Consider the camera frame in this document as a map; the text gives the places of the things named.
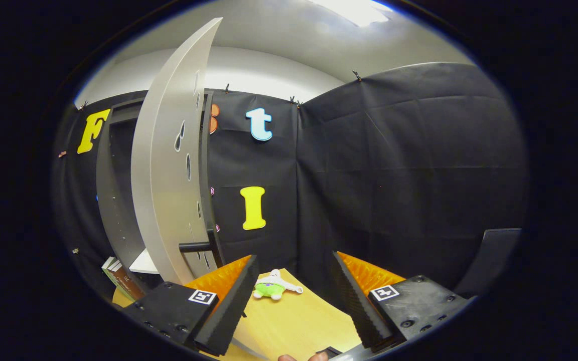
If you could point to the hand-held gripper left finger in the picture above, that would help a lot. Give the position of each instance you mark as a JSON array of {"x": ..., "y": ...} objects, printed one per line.
[{"x": 231, "y": 311}]

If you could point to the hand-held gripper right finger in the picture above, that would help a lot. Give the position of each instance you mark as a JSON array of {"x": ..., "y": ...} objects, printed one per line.
[{"x": 354, "y": 306}]

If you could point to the green plush toy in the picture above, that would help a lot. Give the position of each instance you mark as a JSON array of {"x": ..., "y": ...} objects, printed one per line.
[{"x": 269, "y": 289}]

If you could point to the thick brown book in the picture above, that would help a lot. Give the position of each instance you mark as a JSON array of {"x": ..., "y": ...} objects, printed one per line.
[{"x": 129, "y": 287}]

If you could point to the thin brown book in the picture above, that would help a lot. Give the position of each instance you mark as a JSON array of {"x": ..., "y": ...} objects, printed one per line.
[{"x": 118, "y": 275}]

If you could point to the green book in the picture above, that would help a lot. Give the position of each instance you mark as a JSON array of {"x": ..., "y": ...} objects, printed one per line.
[{"x": 108, "y": 271}]

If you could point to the black backdrop cloth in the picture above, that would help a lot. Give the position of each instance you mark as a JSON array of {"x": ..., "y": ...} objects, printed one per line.
[{"x": 394, "y": 175}]

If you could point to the grey cabinet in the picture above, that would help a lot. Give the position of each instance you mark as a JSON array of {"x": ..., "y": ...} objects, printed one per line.
[{"x": 118, "y": 200}]

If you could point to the long ceiling light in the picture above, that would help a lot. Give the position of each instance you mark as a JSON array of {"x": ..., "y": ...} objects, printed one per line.
[{"x": 354, "y": 11}]

